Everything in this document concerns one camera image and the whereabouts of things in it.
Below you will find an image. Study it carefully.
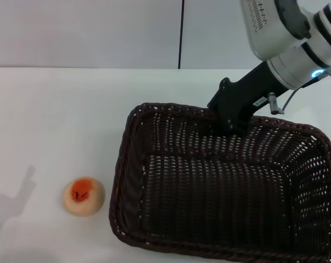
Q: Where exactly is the round bun with orange topping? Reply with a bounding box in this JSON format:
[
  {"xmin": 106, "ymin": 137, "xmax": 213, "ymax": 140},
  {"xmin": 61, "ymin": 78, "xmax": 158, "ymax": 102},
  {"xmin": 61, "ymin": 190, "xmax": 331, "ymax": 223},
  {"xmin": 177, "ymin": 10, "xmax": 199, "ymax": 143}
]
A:
[{"xmin": 62, "ymin": 176, "xmax": 106, "ymax": 217}]

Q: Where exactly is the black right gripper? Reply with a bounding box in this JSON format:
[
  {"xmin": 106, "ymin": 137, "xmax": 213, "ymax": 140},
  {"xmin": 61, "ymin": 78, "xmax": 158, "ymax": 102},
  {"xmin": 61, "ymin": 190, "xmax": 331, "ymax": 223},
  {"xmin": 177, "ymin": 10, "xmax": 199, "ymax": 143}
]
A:
[{"xmin": 201, "ymin": 61, "xmax": 290, "ymax": 137}]

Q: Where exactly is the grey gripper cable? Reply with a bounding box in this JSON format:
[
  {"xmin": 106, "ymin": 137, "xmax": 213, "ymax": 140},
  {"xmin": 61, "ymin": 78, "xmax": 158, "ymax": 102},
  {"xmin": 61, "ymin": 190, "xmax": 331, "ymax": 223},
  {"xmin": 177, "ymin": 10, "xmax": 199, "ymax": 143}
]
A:
[{"xmin": 281, "ymin": 79, "xmax": 314, "ymax": 110}]

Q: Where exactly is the dark brown woven basket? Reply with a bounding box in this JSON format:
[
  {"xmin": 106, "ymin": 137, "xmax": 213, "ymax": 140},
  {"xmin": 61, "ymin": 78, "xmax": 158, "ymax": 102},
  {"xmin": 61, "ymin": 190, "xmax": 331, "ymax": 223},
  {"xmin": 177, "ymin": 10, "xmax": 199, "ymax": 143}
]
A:
[{"xmin": 108, "ymin": 102, "xmax": 331, "ymax": 263}]

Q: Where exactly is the silver cable connector plug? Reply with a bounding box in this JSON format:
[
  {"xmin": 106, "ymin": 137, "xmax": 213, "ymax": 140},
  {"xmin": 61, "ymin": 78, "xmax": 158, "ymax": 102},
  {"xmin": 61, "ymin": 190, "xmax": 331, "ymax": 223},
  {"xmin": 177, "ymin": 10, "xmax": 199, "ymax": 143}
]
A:
[{"xmin": 267, "ymin": 92, "xmax": 286, "ymax": 115}]

